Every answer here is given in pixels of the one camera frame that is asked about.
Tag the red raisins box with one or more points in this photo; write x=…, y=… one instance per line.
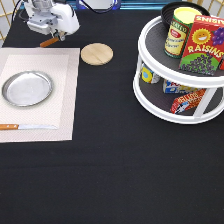
x=204, y=49

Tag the white blue food box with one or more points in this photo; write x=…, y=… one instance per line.
x=172, y=87

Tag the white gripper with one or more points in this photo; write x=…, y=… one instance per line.
x=51, y=17

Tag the round silver metal plate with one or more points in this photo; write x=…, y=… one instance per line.
x=27, y=88

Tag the yellow lidded green can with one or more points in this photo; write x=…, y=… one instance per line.
x=180, y=26

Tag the beige woven placemat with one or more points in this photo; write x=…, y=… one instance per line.
x=61, y=64

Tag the wooden handled fork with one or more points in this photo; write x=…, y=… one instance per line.
x=49, y=42

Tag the round wooden coaster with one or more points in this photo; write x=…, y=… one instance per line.
x=96, y=54

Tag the wooden handled knife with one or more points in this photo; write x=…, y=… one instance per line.
x=25, y=126

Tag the red orange snack box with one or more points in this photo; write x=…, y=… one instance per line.
x=187, y=101

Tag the yellow blue small carton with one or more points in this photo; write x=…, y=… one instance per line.
x=148, y=75

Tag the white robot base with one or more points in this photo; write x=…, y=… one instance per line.
x=98, y=4

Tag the white two-tier turntable rack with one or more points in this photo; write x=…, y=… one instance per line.
x=151, y=52

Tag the black bowl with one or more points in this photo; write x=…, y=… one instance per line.
x=167, y=11

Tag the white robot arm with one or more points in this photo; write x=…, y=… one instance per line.
x=55, y=17

